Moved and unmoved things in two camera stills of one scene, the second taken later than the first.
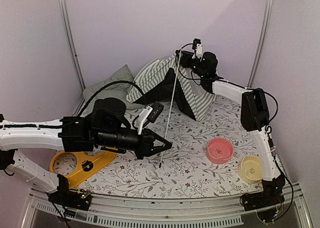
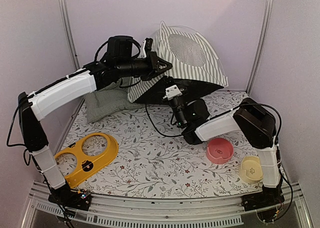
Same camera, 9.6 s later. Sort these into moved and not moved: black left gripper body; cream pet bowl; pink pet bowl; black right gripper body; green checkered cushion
Moved: black right gripper body; black left gripper body
Not moved: pink pet bowl; cream pet bowl; green checkered cushion
